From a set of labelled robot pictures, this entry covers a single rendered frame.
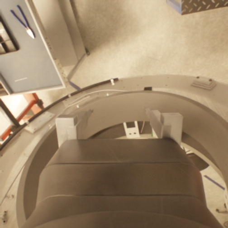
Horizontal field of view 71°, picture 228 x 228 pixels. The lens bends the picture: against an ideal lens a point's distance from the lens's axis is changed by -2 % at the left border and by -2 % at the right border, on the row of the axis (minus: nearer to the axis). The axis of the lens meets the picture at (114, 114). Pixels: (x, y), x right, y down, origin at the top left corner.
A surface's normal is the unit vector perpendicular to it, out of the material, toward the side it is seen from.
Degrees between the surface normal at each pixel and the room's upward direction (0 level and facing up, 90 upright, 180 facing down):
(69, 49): 0
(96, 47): 0
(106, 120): 25
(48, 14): 0
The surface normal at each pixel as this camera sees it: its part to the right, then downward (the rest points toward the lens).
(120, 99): 0.02, 0.61
